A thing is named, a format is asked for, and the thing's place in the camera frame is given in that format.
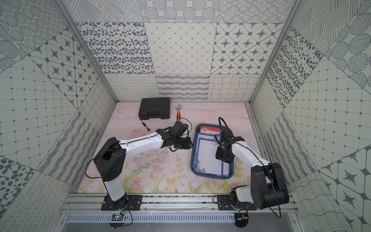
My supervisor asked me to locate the blue floral stationery paper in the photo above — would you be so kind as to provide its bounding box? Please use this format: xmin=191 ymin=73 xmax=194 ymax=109
xmin=192 ymin=133 xmax=232 ymax=179

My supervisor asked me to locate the teal plastic storage box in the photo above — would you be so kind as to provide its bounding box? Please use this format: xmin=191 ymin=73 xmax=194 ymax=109
xmin=190 ymin=124 xmax=234 ymax=180

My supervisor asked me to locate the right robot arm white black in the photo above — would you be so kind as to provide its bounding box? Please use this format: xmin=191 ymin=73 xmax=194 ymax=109
xmin=215 ymin=128 xmax=289 ymax=209

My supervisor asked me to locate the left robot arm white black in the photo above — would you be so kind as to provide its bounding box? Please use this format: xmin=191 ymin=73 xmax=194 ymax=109
xmin=92 ymin=121 xmax=193 ymax=211

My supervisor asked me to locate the red bordered stationery paper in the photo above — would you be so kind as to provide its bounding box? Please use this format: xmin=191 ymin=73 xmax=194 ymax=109
xmin=200 ymin=126 xmax=221 ymax=134

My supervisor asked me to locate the small orange black screwdriver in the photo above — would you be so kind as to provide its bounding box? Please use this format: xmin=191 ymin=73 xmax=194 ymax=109
xmin=141 ymin=121 xmax=150 ymax=131

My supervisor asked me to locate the black plastic tool case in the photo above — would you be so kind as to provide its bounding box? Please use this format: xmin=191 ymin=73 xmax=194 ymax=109
xmin=138 ymin=97 xmax=171 ymax=120

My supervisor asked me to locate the right round circuit board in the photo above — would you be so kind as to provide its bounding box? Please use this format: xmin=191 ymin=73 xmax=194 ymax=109
xmin=235 ymin=214 xmax=249 ymax=228

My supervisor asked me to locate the left green circuit board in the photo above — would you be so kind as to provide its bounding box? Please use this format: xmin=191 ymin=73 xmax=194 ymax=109
xmin=109 ymin=214 xmax=125 ymax=229

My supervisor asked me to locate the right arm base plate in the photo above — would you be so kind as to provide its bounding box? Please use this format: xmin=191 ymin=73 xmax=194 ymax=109
xmin=213 ymin=194 xmax=257 ymax=211

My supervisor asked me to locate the white slotted cable duct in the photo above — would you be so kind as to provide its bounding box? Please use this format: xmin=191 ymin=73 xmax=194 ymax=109
xmin=67 ymin=213 xmax=235 ymax=223

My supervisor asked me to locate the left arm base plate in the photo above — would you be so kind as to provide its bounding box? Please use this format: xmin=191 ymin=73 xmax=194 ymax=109
xmin=101 ymin=194 xmax=143 ymax=211

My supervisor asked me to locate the aluminium mounting rail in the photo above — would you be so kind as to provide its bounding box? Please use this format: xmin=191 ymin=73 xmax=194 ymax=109
xmin=59 ymin=192 xmax=299 ymax=214

